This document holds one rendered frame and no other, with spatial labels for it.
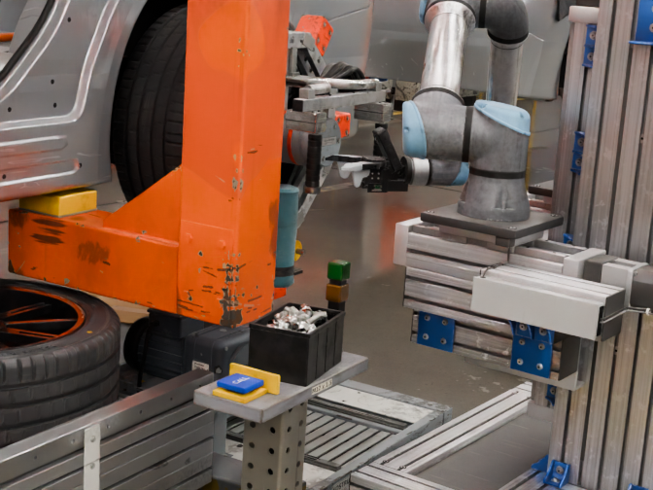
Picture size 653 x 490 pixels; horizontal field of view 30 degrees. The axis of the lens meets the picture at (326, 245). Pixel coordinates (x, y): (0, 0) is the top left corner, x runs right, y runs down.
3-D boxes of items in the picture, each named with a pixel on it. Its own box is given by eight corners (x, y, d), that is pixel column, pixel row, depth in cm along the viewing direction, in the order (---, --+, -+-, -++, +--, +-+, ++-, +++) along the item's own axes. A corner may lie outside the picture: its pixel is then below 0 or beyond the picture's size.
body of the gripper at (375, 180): (364, 192, 302) (411, 192, 305) (367, 157, 300) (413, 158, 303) (357, 187, 309) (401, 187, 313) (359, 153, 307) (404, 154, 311)
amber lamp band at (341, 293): (333, 297, 277) (334, 279, 276) (349, 299, 275) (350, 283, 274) (325, 299, 274) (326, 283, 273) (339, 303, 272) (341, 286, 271)
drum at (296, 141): (275, 156, 336) (278, 104, 333) (341, 166, 325) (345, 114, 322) (246, 160, 324) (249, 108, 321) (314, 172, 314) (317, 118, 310)
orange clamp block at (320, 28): (300, 54, 340) (311, 27, 342) (324, 57, 336) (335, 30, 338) (290, 41, 334) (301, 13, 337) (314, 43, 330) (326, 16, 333)
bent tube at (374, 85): (321, 84, 338) (323, 45, 336) (381, 91, 329) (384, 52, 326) (286, 87, 323) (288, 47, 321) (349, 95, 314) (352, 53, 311)
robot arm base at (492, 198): (541, 215, 257) (546, 168, 255) (508, 225, 245) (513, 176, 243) (478, 203, 266) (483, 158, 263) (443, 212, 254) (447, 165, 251)
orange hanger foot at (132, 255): (53, 261, 312) (55, 126, 304) (219, 300, 286) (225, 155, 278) (6, 272, 298) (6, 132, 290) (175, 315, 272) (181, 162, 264)
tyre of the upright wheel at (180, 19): (99, 20, 303) (118, 268, 326) (175, 29, 291) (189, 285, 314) (251, -14, 356) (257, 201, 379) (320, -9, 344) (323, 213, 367)
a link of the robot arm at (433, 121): (469, 134, 244) (490, -35, 278) (395, 128, 246) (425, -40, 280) (467, 175, 253) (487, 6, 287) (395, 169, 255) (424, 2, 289)
